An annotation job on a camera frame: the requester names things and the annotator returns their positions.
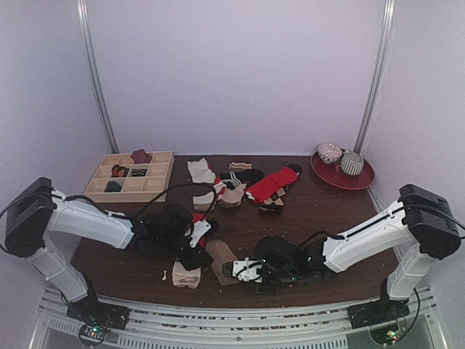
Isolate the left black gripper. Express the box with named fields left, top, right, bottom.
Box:
left=157, top=233, right=214, bottom=271

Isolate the red and beige sock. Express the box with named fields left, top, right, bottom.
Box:
left=171, top=212, right=209, bottom=290

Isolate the tan brown sock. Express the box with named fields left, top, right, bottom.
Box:
left=206, top=239, right=241, bottom=286

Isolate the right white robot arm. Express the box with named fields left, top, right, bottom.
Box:
left=253, top=184, right=464, bottom=329

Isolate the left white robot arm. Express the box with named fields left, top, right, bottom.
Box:
left=1, top=177, right=219, bottom=332

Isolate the beige brown sock pile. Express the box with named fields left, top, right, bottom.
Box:
left=193, top=192, right=215, bottom=212

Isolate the tan sock pair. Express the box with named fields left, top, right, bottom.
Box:
left=218, top=183, right=246, bottom=209

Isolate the red white striped sock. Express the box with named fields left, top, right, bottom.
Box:
left=214, top=177, right=227, bottom=204

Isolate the argyle brown sock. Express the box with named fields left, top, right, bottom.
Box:
left=259, top=185, right=289, bottom=215

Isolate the beige white folded sock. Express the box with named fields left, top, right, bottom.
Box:
left=187, top=158, right=216, bottom=185

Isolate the black white striped sock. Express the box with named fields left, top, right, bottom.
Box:
left=219, top=169, right=264, bottom=190

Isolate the red folded sock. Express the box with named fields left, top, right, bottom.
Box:
left=245, top=164, right=302, bottom=204

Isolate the wooden compartment tray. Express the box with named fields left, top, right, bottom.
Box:
left=85, top=151, right=174, bottom=203

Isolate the small striped folded sock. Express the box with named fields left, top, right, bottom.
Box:
left=228, top=162, right=253, bottom=171

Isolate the black striped rolled sock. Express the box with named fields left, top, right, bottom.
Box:
left=130, top=168, right=147, bottom=177

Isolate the teal rolled sock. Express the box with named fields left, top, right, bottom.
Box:
left=105, top=181, right=122, bottom=193

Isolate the red black rolled sock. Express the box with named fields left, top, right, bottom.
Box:
left=111, top=164, right=129, bottom=178

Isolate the maroon rolled sock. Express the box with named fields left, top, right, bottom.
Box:
left=131, top=149, right=153, bottom=164

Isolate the red round plate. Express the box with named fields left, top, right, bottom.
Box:
left=310, top=152, right=375, bottom=190

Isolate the white patterned bowl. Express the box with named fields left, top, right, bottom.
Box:
left=318, top=143, right=343, bottom=164

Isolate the striped ceramic cup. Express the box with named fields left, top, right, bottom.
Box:
left=341, top=151, right=364, bottom=176

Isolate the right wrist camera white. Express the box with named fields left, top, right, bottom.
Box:
left=221, top=258, right=270, bottom=283

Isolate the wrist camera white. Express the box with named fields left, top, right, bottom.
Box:
left=221, top=258, right=270, bottom=283
left=189, top=219, right=219, bottom=248

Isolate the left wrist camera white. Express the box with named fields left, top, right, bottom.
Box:
left=189, top=219, right=219, bottom=248

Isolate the metal base rail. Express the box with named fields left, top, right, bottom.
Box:
left=26, top=287, right=451, bottom=348

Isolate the left black cable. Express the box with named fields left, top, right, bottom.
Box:
left=134, top=183, right=218, bottom=222

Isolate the left aluminium frame post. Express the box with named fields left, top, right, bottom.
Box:
left=76, top=0, right=119, bottom=153

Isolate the aluminium frame post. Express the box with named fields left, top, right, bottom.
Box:
left=76, top=0, right=119, bottom=153
left=354, top=0, right=397, bottom=154

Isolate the right aluminium frame post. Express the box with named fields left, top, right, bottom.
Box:
left=354, top=0, right=397, bottom=154

